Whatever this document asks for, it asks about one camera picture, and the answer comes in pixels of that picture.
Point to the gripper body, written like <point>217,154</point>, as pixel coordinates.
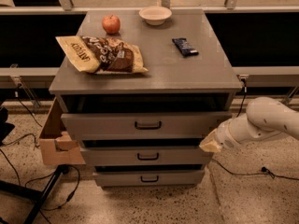
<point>224,136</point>

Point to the grey top drawer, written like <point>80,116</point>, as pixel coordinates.
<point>121,126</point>

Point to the grey drawer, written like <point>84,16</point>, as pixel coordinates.
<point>127,156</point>
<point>148,178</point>
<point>121,126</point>

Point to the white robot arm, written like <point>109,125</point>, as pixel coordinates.
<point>265,119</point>

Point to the grey drawer cabinet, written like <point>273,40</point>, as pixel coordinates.
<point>202,83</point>

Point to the grey bottom drawer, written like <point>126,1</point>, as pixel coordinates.
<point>148,178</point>

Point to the grey middle drawer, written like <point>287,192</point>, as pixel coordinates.
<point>127,156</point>

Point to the dark blue snack bar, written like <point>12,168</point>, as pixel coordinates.
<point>184,47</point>

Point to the white bowl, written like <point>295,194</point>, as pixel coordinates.
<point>155,15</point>

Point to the brown and cream chip bag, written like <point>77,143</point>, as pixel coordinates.
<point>102,55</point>

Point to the cardboard box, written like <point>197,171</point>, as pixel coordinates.
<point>56,145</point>

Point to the red apple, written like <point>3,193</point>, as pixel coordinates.
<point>111,24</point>

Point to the black stand leg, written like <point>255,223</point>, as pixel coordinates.
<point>37,196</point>

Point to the metal railing frame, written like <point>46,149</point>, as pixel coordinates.
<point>261,43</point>

